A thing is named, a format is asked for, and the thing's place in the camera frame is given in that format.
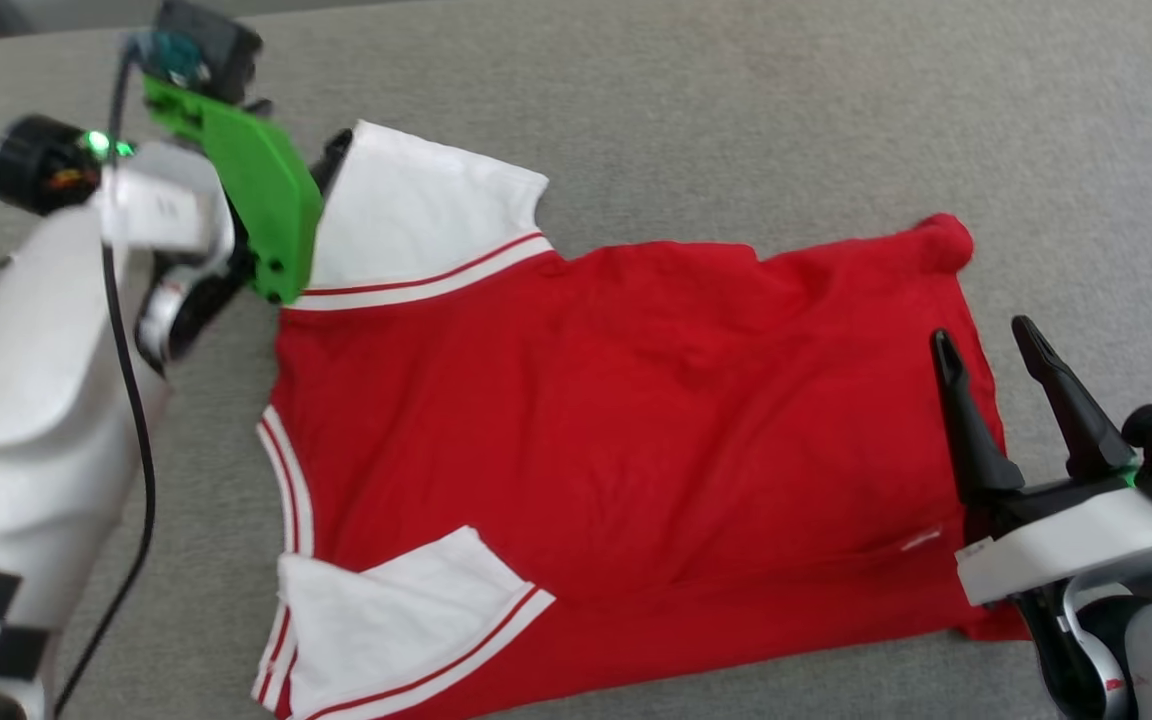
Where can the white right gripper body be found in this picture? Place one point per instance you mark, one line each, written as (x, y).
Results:
(1066, 535)

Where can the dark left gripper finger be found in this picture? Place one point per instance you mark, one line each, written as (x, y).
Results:
(331, 160)

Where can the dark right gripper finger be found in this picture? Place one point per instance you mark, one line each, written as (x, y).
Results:
(1071, 410)
(976, 430)

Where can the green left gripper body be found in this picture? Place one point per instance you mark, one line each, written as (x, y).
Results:
(256, 190)

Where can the red and white basketball jersey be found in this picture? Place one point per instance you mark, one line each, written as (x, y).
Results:
(636, 430)

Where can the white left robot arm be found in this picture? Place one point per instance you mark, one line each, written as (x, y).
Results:
(26, 380)

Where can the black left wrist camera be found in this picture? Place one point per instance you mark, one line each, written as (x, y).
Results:
(211, 40)

